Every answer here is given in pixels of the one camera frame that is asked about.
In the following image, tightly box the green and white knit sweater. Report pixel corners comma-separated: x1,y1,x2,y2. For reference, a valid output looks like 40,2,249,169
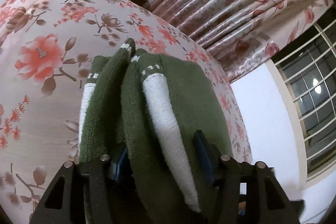
79,39,232,223

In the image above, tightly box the white barred window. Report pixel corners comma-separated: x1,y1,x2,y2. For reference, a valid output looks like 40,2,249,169
267,12,335,189

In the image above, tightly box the floral pink bed sheet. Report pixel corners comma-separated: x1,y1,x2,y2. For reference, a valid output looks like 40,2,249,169
1,0,252,223

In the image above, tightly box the pink floral curtain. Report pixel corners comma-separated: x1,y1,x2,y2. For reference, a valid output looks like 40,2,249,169
150,0,334,81

